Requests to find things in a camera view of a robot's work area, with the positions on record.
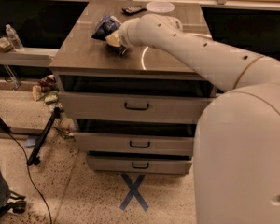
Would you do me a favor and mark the grey drawer cabinet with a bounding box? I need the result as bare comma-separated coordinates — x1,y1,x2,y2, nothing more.
49,1,217,163

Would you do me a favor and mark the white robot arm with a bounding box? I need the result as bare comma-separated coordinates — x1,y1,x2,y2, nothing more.
118,14,280,224

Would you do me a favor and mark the pile of snack bags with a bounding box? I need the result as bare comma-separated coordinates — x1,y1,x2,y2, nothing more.
32,75,76,139

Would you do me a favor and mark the black remote control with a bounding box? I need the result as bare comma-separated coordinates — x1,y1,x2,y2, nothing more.
122,6,146,16

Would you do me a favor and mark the grey low shelf bench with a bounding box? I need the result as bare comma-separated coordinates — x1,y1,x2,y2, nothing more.
0,48,58,67

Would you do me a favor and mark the blue chip bag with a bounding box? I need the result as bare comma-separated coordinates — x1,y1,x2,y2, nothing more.
91,15,127,56

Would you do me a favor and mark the blue tape X mark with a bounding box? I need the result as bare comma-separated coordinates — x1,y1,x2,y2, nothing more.
119,174,149,212

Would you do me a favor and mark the bottom grey drawer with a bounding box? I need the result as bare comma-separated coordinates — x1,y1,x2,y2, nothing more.
87,155,192,175

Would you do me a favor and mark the middle grey drawer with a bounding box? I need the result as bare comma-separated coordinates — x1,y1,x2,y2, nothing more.
75,133,193,156

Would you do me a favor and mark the black cable on floor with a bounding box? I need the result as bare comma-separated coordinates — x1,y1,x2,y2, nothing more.
0,106,53,224

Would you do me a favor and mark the top grey drawer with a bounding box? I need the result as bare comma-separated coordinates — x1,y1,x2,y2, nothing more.
59,91,211,124

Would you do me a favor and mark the clear plastic water bottle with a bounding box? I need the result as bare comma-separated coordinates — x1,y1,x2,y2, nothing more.
6,24,24,51

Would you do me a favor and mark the grey drawer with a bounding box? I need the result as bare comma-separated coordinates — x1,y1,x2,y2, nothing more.
75,133,193,156
87,155,192,175
59,91,211,124

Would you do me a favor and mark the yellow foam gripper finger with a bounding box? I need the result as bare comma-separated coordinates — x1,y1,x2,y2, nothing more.
105,31,121,48

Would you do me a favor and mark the white ceramic bowl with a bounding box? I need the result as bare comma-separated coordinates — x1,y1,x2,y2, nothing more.
146,1,175,14

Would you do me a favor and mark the crumpled wrapper on shelf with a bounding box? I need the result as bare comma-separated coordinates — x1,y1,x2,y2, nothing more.
0,36,13,52

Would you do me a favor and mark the black tripod leg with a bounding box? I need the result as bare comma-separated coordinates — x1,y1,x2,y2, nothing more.
27,107,60,166

